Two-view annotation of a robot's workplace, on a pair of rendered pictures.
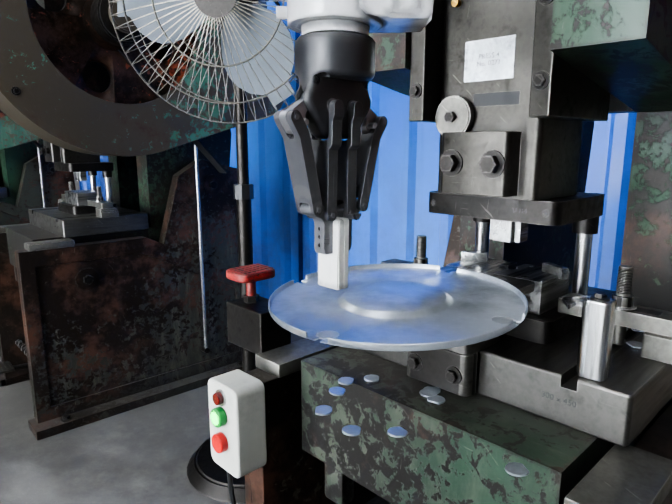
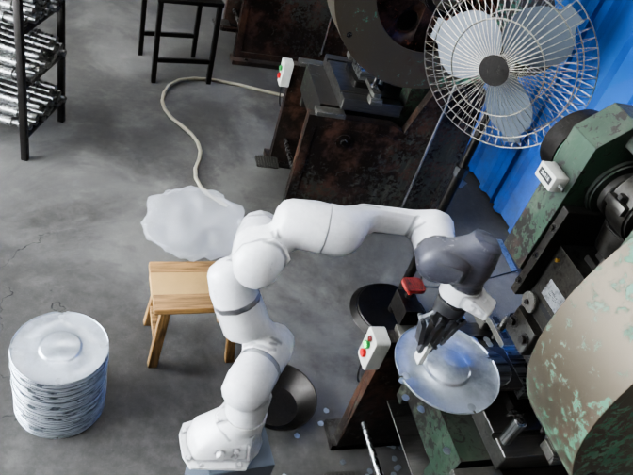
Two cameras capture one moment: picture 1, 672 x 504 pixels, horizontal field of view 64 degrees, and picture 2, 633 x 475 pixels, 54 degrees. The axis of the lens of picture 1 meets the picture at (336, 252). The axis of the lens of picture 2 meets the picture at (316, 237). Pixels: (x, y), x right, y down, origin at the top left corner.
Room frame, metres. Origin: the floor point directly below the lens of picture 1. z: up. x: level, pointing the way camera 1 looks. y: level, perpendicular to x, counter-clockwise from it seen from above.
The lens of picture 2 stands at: (-0.64, -0.05, 1.99)
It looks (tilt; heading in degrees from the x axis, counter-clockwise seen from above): 39 degrees down; 20
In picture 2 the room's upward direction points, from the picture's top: 19 degrees clockwise
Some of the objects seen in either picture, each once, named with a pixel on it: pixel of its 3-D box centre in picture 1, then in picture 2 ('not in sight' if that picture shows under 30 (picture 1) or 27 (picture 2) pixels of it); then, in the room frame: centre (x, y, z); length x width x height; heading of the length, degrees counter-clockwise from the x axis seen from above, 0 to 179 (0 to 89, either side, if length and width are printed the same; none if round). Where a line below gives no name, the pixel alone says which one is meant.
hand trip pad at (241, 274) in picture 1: (251, 290); (410, 291); (0.86, 0.14, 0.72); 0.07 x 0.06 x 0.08; 134
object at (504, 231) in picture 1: (507, 227); not in sight; (0.77, -0.25, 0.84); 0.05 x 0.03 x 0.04; 44
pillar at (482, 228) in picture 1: (482, 238); not in sight; (0.88, -0.24, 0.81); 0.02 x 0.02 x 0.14
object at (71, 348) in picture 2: not in sight; (60, 346); (0.24, 0.96, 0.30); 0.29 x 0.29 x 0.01
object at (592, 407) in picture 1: (503, 334); (511, 388); (0.78, -0.26, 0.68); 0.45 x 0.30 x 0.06; 44
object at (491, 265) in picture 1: (505, 282); (523, 370); (0.78, -0.25, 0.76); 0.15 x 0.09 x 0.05; 44
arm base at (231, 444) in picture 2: not in sight; (225, 427); (0.23, 0.33, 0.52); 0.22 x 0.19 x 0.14; 139
